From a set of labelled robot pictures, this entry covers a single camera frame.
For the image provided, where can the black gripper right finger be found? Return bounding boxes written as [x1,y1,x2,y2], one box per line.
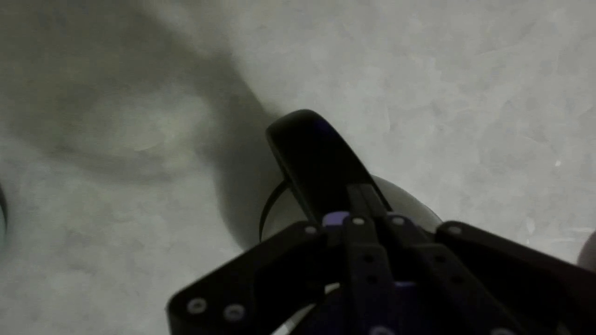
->
[382,211,596,335]

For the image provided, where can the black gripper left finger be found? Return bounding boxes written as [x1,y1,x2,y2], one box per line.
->
[166,211,399,335]

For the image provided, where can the stainless steel electric kettle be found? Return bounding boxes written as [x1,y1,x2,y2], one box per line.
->
[257,107,444,250]

